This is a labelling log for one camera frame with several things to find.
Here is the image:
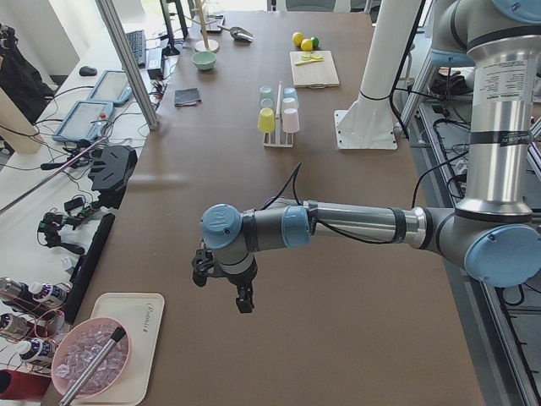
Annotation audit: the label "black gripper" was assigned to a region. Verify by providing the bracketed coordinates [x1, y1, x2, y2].
[227, 260, 258, 314]

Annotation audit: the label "pink plastic cup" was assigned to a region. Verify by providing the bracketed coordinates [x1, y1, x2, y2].
[281, 107, 300, 134]

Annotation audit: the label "green plastic cup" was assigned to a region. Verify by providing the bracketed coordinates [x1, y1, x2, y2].
[259, 85, 274, 100]

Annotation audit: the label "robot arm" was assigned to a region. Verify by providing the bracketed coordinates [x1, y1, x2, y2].
[189, 12, 455, 321]

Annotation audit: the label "yellow plastic cup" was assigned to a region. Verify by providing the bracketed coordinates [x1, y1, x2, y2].
[257, 107, 275, 134]

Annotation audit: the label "grey plastic cup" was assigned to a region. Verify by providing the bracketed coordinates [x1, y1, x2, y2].
[260, 98, 275, 110]

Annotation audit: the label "cream plastic cup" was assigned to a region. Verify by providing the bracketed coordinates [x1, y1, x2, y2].
[281, 97, 298, 111]

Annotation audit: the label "blue plastic cup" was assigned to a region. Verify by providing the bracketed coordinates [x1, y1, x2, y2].
[282, 87, 298, 100]

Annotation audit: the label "cream tray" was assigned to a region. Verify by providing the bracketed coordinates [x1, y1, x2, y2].
[57, 292, 166, 406]

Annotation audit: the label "metal tongs in bowl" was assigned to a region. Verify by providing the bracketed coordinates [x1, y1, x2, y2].
[58, 326, 126, 406]

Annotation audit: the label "pink bowl with ice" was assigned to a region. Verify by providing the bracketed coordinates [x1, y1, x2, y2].
[52, 317, 131, 399]

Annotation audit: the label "small drink bottle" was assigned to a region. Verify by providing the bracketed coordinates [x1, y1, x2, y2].
[29, 283, 68, 308]
[15, 338, 57, 367]

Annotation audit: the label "grey folded cloth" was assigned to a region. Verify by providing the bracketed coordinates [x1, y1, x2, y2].
[174, 88, 201, 107]

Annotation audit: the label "wooden cutting board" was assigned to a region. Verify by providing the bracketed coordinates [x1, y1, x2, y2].
[289, 51, 340, 88]

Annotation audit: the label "blue tablet pendant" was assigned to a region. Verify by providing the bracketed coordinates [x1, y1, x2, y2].
[52, 101, 114, 142]
[88, 70, 133, 107]

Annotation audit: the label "red can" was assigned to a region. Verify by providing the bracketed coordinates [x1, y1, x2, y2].
[1, 370, 52, 401]

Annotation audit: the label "green bowl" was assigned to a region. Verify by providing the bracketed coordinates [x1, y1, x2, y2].
[191, 51, 216, 71]

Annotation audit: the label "yellow plastic knife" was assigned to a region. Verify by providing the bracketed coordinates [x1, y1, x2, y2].
[294, 58, 323, 66]

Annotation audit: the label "wooden mug tree stand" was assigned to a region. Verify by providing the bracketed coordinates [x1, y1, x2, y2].
[189, 0, 220, 53]

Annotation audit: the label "yellow lemon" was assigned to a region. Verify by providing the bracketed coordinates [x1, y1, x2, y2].
[292, 31, 304, 47]
[300, 38, 314, 52]

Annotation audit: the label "metal scoop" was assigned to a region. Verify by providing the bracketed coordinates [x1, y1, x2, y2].
[219, 25, 254, 42]

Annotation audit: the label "black computer mouse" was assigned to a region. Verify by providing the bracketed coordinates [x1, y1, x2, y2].
[79, 66, 97, 77]

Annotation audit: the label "black keyboard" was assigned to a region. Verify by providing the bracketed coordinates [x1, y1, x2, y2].
[125, 30, 146, 68]

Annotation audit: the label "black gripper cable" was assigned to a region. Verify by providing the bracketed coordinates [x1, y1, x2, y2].
[257, 162, 407, 244]

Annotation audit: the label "white wire cup rack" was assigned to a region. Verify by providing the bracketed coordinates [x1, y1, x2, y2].
[262, 82, 296, 148]

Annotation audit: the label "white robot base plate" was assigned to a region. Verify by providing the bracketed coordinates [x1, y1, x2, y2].
[335, 0, 424, 150]

